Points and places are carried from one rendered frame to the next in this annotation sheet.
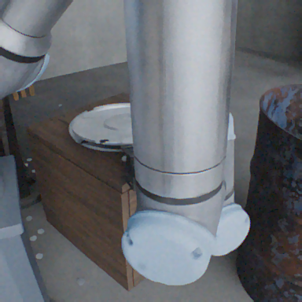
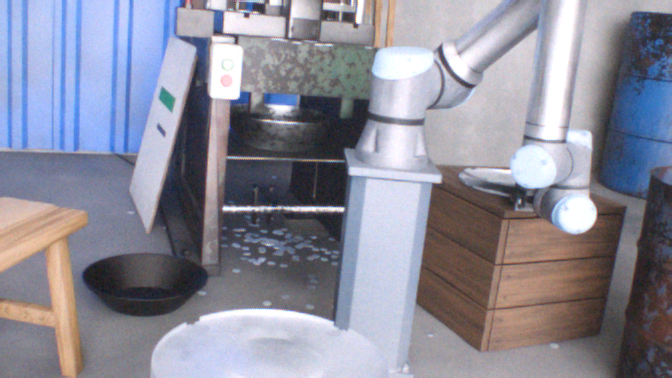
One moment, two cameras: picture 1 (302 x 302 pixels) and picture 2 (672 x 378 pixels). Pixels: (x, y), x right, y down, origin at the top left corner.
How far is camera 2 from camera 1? 109 cm
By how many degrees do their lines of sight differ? 25
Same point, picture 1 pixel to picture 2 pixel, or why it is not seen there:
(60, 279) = not seen: hidden behind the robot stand
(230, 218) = (578, 198)
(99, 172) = (486, 202)
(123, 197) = (504, 224)
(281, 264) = (651, 327)
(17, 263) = (422, 214)
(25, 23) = (473, 62)
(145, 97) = (534, 92)
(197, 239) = (545, 156)
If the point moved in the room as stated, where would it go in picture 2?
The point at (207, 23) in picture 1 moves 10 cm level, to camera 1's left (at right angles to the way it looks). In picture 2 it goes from (560, 68) to (501, 60)
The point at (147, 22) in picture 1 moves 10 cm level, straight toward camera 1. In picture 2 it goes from (540, 65) to (533, 67)
